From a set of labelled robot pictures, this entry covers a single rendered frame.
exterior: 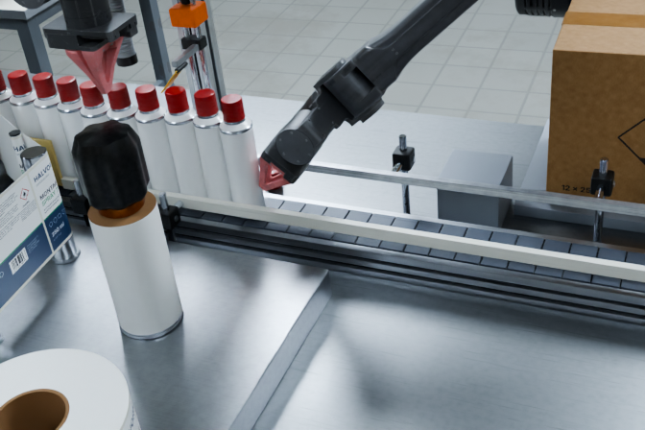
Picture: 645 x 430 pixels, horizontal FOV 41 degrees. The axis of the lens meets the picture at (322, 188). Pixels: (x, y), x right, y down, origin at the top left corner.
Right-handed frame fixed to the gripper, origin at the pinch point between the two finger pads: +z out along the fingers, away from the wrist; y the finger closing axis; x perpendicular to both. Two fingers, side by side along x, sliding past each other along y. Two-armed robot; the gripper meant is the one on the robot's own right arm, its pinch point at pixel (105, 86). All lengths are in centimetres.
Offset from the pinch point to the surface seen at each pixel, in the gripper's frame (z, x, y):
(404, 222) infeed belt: 30.5, 21.2, 33.1
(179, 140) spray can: 17.7, 17.2, -1.9
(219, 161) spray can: 21.1, 17.7, 4.2
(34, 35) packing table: 50, 122, -119
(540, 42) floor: 115, 290, 15
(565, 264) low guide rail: 28, 13, 58
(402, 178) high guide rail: 22.6, 21.3, 33.1
